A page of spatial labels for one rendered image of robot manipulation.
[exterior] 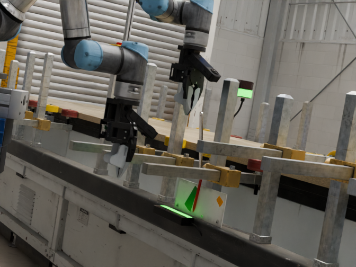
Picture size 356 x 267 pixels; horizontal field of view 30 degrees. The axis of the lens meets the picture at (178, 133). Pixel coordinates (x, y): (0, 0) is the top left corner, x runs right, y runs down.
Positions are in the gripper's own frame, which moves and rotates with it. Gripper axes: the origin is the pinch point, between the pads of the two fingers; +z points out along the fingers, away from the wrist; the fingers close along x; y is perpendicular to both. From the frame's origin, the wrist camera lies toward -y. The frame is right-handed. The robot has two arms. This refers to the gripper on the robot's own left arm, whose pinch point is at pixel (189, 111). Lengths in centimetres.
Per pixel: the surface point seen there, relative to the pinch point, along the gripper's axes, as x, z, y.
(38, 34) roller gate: -497, -63, 665
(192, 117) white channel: -147, 6, 105
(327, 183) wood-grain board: -11.4, 13.3, -43.5
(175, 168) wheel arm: 14.6, 16.2, -9.1
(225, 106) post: -2.7, -3.3, -11.0
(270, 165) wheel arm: 40, 7, -53
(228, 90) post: -2.7, -8.3, -11.1
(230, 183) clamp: -1.0, 18.7, -18.5
